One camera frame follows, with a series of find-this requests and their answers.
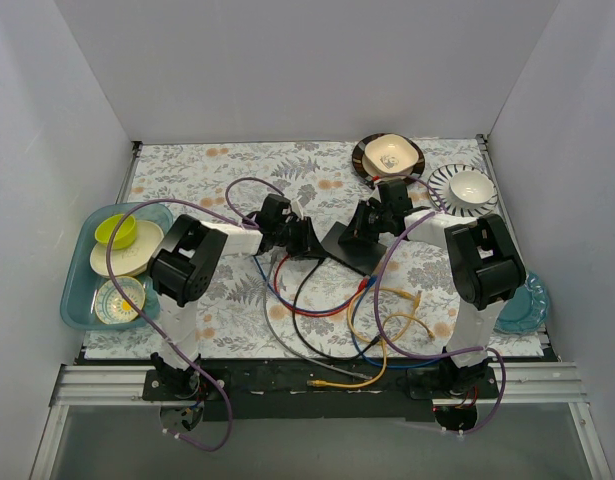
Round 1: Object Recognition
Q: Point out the black network switch box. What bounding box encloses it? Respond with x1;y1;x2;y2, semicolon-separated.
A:
321;222;387;276

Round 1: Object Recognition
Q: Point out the red ethernet cable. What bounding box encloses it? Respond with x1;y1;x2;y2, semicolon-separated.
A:
274;253;368;317

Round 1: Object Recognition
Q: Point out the yellow ethernet cable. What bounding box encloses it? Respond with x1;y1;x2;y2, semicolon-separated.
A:
346;287;422;346
306;312;436;390

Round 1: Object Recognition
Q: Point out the black ethernet cable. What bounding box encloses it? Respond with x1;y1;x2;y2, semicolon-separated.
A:
292;259;381;360

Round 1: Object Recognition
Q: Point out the grey ethernet cable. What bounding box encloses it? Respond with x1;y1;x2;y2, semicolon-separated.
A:
262;257;373;379

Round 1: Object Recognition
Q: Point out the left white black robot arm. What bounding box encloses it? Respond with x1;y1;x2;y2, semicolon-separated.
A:
147;194;327;400

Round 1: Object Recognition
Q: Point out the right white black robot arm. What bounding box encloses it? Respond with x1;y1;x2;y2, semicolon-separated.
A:
322;180;526;398

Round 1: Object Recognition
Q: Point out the dark brown round plate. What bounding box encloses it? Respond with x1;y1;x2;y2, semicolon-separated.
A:
352;133;426;185

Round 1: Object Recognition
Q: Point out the cream square bowl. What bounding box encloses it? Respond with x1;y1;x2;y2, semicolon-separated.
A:
362;134;421;177

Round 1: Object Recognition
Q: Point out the blue striped white plate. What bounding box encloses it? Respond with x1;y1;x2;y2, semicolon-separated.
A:
427;164;498;217

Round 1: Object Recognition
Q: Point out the white round bowl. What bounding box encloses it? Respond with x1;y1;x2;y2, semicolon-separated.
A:
449;171;495;206

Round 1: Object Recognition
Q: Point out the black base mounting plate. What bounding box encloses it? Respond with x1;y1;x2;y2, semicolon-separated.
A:
141;359;498;422

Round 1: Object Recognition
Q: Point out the cream plastic plate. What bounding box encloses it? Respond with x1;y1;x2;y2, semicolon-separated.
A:
89;220;164;278

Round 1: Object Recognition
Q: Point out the lime green plastic bowl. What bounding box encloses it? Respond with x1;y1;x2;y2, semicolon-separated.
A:
94;214;138;250

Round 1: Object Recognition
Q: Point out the teal scalloped plate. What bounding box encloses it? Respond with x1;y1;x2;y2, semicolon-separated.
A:
494;271;550;335

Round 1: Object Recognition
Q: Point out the patterned bowl with yellow centre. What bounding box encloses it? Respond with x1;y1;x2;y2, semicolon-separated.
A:
94;276;146;326

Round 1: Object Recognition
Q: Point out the teal plastic tray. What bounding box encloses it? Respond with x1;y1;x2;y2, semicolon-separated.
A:
60;202;173;331

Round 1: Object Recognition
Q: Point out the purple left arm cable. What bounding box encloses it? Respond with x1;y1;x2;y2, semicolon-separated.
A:
105;177;298;451

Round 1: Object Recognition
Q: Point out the aluminium frame rail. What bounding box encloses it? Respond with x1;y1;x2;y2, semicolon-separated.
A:
31;360;613;479

